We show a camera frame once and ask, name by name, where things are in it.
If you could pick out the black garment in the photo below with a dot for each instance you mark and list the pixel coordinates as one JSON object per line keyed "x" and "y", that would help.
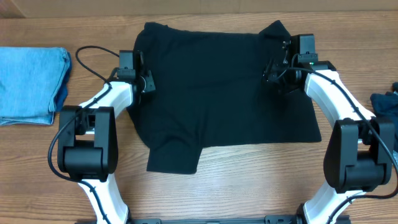
{"x": 209, "y": 91}

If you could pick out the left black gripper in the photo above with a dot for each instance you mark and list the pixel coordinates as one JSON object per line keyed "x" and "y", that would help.
{"x": 148, "y": 83}

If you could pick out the dark navy garment pile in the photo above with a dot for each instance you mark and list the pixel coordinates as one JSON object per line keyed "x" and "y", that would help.
{"x": 386, "y": 106}

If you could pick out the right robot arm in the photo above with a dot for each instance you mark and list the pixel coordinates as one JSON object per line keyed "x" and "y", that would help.
{"x": 359, "y": 156}

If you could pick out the folded light blue jeans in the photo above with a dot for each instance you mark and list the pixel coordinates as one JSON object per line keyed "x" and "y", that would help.
{"x": 33, "y": 84}

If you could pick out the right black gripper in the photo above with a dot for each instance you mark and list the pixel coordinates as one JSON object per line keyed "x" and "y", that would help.
{"x": 272, "y": 73}

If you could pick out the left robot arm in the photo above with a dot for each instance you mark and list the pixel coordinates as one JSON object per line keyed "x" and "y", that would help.
{"x": 87, "y": 141}

